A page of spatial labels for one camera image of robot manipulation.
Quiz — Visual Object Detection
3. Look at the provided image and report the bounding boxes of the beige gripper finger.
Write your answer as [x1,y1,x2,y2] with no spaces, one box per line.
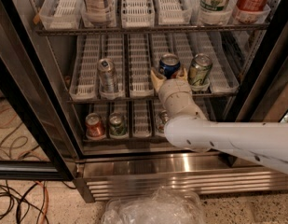
[175,65,187,81]
[151,67,167,92]

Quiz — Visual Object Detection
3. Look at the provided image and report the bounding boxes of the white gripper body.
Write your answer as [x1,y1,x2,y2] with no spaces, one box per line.
[158,79,199,118]

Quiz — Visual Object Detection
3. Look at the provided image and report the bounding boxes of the blue pepsi can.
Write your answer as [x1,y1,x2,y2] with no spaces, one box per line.
[158,53,181,78]

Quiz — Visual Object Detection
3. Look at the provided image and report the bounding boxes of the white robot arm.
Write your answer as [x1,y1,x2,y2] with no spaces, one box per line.
[151,68,288,175]

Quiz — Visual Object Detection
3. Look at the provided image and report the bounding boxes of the green soda can middle shelf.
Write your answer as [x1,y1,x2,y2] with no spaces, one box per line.
[188,53,213,86]

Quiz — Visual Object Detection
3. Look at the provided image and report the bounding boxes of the silver soda can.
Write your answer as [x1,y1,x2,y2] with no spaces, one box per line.
[98,58,118,93]

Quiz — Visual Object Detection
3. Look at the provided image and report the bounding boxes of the green can bottom left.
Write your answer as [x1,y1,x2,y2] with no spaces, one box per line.
[108,112,127,137]

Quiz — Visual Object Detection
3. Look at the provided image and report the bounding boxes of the orange-red soda can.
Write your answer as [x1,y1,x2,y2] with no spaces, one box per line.
[85,113,105,138]

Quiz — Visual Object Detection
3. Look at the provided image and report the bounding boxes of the right glass fridge door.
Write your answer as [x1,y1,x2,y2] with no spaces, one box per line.
[224,0,288,122]

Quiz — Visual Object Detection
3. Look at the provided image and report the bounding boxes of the glass fridge door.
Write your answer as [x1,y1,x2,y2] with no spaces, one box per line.
[0,0,82,180]
[224,0,288,122]

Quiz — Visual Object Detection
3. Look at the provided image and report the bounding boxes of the steel fridge base grille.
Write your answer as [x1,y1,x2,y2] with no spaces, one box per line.
[74,151,288,203]

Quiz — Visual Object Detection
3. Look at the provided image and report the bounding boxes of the left glass fridge door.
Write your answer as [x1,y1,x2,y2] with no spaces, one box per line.
[0,0,82,180]

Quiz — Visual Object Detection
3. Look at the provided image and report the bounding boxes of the beige labelled bottle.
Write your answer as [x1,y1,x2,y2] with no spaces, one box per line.
[84,0,113,24]

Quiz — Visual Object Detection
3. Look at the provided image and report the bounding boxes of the clear plastic bag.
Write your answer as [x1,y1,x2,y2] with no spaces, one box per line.
[101,187,206,224]

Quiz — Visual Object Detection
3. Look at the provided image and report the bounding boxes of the bottom wire shelf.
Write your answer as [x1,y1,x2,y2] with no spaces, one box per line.
[83,136,167,145]

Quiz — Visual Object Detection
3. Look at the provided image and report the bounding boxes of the wire shelf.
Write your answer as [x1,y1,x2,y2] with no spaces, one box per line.
[83,136,167,145]
[67,89,238,105]
[35,23,268,36]

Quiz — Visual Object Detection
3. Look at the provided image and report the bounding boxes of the middle wire shelf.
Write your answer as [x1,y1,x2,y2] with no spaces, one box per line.
[67,89,238,105]

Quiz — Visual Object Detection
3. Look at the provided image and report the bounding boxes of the top wire shelf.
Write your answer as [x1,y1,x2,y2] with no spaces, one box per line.
[35,23,268,36]

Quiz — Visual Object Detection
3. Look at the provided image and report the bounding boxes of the orange cable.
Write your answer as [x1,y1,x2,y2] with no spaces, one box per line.
[34,180,50,224]

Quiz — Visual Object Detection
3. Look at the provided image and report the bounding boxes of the black cables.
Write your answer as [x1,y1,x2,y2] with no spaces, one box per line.
[0,180,49,224]

